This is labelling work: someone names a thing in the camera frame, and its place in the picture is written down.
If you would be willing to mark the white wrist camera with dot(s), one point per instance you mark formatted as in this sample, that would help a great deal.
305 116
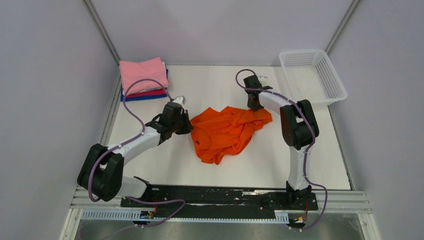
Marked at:
181 100
263 80

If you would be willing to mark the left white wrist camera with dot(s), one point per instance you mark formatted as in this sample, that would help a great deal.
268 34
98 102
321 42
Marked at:
181 100

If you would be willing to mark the aluminium frame rail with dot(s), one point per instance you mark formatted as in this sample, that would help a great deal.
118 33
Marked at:
338 201

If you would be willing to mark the folded pink t shirt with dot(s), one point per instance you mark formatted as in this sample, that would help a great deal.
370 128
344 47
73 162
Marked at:
131 72

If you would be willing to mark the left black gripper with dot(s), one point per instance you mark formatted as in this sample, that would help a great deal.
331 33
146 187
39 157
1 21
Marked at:
188 127

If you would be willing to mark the folded blue t shirt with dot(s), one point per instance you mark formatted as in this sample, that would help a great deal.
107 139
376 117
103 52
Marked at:
147 90

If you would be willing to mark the white slotted cable duct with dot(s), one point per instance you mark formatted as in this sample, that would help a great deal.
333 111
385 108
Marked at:
140 216

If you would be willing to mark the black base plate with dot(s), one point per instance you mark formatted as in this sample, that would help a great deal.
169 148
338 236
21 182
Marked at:
220 202

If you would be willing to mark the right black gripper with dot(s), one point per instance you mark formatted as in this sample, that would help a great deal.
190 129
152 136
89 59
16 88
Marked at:
251 105

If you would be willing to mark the white plastic basket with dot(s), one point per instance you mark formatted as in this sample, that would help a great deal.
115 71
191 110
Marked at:
309 74

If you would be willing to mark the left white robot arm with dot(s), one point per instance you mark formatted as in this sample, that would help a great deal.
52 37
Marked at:
102 173

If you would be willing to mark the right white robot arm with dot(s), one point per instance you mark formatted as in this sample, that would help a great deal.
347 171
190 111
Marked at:
299 131

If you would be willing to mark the folded magenta t shirt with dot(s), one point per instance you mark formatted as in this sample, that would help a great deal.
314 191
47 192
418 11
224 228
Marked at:
147 95

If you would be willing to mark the orange t shirt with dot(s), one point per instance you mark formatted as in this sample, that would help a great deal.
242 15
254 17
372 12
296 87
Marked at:
216 134

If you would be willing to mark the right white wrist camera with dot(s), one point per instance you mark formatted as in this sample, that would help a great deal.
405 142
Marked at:
263 80

